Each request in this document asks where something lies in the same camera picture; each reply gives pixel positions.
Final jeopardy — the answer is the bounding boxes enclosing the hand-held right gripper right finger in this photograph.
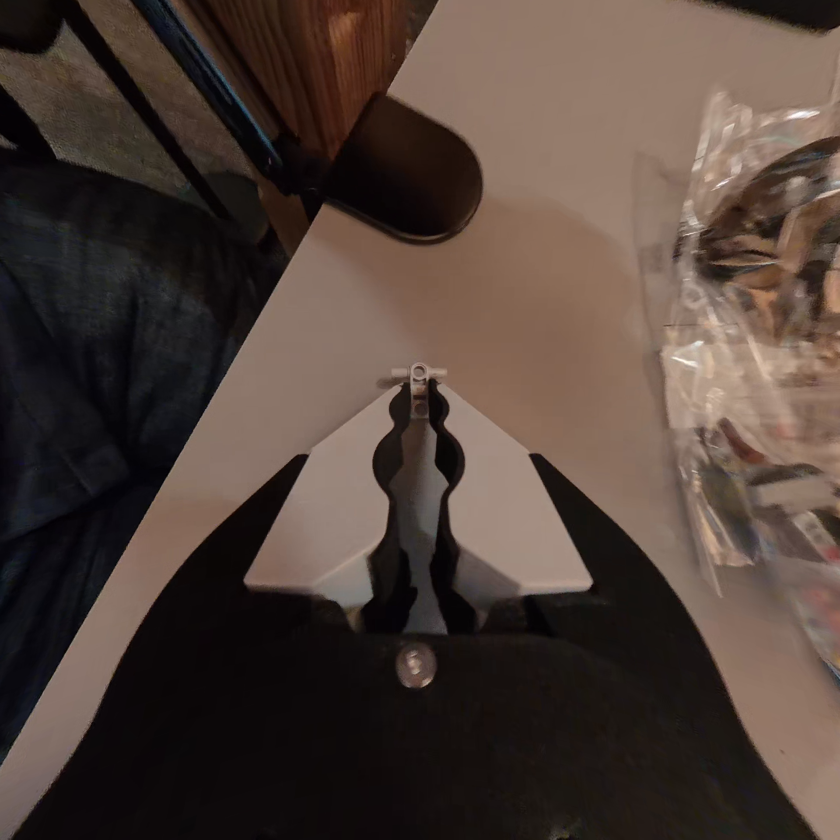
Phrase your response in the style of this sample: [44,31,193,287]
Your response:
[428,382,597,634]

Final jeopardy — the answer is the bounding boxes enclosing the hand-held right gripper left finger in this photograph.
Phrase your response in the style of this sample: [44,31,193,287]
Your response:
[243,385,419,634]

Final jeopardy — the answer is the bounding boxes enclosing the light grey lego connector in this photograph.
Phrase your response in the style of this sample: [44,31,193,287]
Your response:
[377,362,449,421]

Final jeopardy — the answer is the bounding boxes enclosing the person's legs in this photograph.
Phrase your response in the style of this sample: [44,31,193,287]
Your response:
[0,164,290,742]

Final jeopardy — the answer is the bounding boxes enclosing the black table clamp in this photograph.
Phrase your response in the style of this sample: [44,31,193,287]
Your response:
[322,92,484,247]

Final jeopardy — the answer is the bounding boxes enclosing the clear bag of black tyres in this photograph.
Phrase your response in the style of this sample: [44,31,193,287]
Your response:
[631,88,840,690]

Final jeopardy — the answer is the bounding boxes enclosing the black metal frame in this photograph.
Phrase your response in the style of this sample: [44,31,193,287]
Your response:
[62,0,326,227]

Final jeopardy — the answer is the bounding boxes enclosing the wooden post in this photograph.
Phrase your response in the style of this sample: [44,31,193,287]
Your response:
[174,0,442,257]

